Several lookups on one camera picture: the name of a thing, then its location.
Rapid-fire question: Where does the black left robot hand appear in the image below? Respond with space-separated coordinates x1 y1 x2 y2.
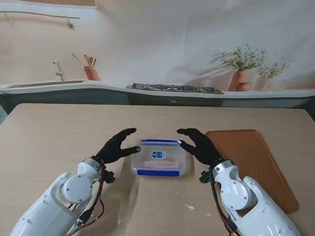
95 127 142 164

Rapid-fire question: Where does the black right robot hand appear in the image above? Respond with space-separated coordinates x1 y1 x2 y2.
177 127 222 166

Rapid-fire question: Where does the clear lid with blue label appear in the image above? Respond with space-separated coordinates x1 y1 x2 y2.
131 139 187 174

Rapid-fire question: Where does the clear container with blue clips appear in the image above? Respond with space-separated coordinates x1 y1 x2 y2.
130 139 187 177

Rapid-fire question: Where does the brown wooden tray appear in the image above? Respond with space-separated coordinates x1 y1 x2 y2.
205 129 300 214

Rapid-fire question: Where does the pink bacon slices stack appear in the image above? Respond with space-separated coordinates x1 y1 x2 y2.
145 161 182 169

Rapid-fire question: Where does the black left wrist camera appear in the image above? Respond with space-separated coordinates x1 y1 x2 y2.
102 169 116 184

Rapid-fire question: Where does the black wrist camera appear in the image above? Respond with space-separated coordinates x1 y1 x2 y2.
199 171 211 184
102 169 116 184

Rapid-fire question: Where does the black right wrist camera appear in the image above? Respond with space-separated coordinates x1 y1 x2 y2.
199 171 211 184

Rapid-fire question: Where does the left arm black red cable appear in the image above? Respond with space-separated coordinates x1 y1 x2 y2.
66 159 106 236

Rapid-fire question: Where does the arm black red cable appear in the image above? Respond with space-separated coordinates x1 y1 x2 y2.
66 159 106 236
208 167 241 236

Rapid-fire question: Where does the right arm black red cable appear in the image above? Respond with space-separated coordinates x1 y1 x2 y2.
208 167 241 236

